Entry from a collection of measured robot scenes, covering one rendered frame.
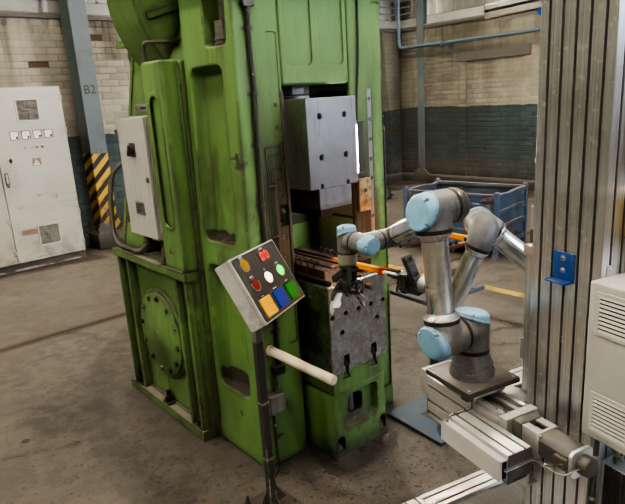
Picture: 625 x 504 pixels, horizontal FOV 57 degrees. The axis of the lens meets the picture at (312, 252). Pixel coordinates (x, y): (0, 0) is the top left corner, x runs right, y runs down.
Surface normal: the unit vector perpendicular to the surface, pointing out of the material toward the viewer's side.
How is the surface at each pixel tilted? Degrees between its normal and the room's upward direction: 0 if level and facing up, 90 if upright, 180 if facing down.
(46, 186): 90
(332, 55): 90
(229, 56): 89
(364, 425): 89
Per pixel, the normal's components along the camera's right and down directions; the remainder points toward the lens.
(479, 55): -0.75, 0.22
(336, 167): 0.65, 0.15
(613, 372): -0.89, 0.17
